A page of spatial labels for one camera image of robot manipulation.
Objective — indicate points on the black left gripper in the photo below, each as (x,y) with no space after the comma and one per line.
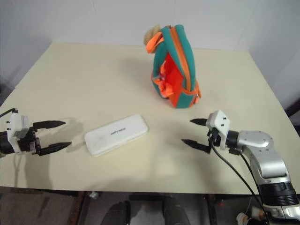
(28,141)

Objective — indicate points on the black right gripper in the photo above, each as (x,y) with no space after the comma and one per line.
(215,140)

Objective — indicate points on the white pencil case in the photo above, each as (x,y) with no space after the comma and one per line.
(116,134)

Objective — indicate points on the teal and orange backpack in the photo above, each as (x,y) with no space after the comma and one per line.
(181,68)

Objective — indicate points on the beige plush toy pendant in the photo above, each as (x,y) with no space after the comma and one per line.
(150,34)

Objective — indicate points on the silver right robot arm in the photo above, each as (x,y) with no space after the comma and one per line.
(264,152)

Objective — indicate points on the small grey knob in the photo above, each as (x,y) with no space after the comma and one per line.
(93,195)

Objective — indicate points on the dark rounded shape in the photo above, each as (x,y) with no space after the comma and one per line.
(175,212)
(116,214)

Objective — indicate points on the white orange round connector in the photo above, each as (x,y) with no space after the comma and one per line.
(257,212)
(242,218)

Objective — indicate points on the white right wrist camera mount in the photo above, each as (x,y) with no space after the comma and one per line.
(220,124)

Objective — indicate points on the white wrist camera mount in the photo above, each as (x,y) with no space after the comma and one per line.
(16,126)
(220,124)

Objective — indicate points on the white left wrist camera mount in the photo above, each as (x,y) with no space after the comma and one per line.
(16,126)

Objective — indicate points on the black metal table frame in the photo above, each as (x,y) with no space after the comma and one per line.
(80,206)

